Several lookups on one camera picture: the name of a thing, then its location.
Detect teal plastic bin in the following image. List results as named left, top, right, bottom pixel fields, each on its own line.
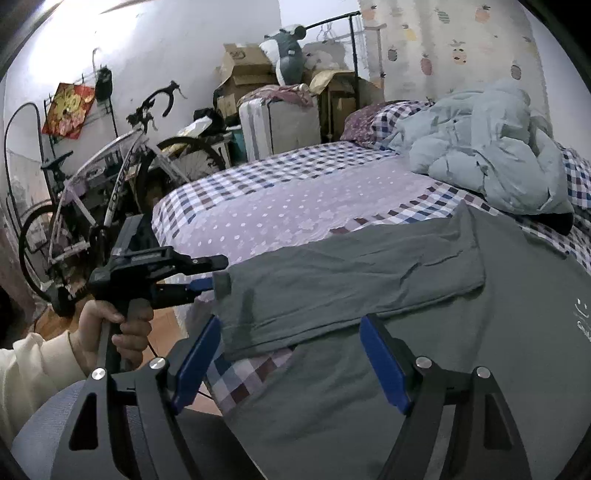
left=230, top=127, right=246, bottom=163

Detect person's left forearm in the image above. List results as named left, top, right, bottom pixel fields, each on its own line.
left=0, top=330, right=88, bottom=444

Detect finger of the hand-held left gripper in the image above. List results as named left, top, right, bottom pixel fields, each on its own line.
left=157, top=276, right=219, bottom=309
left=173, top=250, right=230, bottom=274

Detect grey-green t-shirt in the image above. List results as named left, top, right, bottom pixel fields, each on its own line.
left=212, top=203, right=591, bottom=480

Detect light green puffer jacket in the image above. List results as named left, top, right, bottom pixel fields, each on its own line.
left=390, top=78, right=575, bottom=232

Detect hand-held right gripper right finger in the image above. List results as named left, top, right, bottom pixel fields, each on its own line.
left=359, top=314, right=532, bottom=480

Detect black clothes rack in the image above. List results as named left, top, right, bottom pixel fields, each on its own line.
left=302, top=11, right=372, bottom=90

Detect white suitcase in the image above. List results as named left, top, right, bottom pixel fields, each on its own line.
left=239, top=97, right=322, bottom=161

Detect pink patterned cloth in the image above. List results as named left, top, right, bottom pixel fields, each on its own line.
left=242, top=84, right=315, bottom=108

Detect grey plush toy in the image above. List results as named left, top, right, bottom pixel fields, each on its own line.
left=259, top=27, right=308, bottom=87

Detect white plush toy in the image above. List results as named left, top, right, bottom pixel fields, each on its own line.
left=302, top=44, right=357, bottom=73

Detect small cardboard box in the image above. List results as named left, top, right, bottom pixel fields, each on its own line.
left=215, top=95, right=242, bottom=131

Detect checkered purple quilt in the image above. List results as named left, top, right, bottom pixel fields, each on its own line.
left=554, top=143, right=591, bottom=273

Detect white road bicycle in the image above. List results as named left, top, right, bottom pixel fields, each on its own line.
left=18, top=80, right=228, bottom=315

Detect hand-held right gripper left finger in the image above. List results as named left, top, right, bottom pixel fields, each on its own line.
left=69, top=316, right=222, bottom=480

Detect checkered bed sheet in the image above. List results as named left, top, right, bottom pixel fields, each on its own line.
left=151, top=141, right=591, bottom=416

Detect open cardboard box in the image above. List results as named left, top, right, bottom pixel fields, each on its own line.
left=217, top=44, right=279, bottom=100

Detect black bag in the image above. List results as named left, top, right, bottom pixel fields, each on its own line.
left=193, top=107, right=227, bottom=136

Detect purple checkered pillow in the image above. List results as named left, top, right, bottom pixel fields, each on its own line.
left=344, top=100, right=435, bottom=147

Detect red wall poster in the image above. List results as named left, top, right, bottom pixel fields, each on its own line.
left=41, top=83, right=97, bottom=140

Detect wire clothes hangers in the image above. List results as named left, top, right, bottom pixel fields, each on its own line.
left=318, top=22, right=354, bottom=44

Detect person's left hand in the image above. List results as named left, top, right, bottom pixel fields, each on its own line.
left=69, top=299, right=154, bottom=377

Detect black hanging pouch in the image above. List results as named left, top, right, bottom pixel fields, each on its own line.
left=95, top=67, right=114, bottom=101

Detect pineapple print curtain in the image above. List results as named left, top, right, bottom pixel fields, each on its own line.
left=359, top=0, right=550, bottom=121

